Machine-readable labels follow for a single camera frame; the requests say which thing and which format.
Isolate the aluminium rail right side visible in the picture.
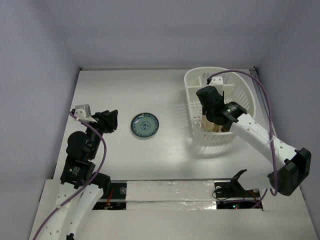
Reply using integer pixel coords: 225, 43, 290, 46
249, 67, 277, 136

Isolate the white plastic dish rack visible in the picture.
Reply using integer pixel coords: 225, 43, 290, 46
184, 66, 256, 145

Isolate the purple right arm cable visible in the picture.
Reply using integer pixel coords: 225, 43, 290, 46
206, 69, 280, 210

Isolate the white foam block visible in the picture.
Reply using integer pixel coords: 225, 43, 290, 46
125, 180, 217, 211

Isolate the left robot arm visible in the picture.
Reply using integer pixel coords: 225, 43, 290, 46
39, 104, 118, 240

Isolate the beige plate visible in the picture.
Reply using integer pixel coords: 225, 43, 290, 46
201, 115, 225, 133

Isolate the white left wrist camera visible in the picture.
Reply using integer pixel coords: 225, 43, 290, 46
71, 104, 97, 123

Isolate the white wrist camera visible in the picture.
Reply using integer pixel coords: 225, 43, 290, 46
207, 76, 224, 96
71, 104, 97, 123

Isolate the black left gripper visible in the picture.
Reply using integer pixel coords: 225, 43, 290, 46
85, 108, 118, 158

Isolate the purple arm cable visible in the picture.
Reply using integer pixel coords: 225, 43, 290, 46
206, 69, 280, 210
29, 112, 108, 240

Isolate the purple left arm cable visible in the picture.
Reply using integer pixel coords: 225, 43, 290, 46
29, 112, 108, 240

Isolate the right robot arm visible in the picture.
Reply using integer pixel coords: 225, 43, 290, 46
196, 85, 312, 196

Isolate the blue patterned plate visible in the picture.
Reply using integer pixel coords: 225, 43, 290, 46
130, 112, 160, 138

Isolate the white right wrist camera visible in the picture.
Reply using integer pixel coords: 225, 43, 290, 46
207, 76, 224, 96

